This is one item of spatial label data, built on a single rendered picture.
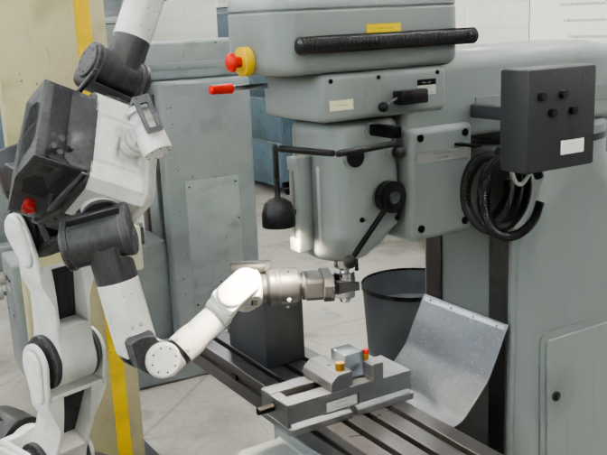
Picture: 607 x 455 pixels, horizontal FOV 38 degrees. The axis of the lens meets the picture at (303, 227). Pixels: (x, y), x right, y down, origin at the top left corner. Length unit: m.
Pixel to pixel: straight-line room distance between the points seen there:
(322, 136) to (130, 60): 0.51
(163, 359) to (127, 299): 0.15
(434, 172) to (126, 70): 0.74
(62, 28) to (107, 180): 1.63
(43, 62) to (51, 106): 1.52
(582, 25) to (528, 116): 5.20
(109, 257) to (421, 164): 0.70
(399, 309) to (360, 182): 2.06
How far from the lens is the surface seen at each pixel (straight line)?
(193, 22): 11.69
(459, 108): 2.02
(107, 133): 1.97
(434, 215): 2.00
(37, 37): 3.45
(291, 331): 2.35
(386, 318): 3.95
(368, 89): 1.85
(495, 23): 7.61
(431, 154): 1.96
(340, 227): 1.88
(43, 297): 2.27
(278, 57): 1.74
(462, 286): 2.28
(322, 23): 1.77
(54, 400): 2.35
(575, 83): 1.89
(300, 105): 1.85
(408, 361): 2.37
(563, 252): 2.22
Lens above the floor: 1.84
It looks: 13 degrees down
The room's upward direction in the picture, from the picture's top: 2 degrees counter-clockwise
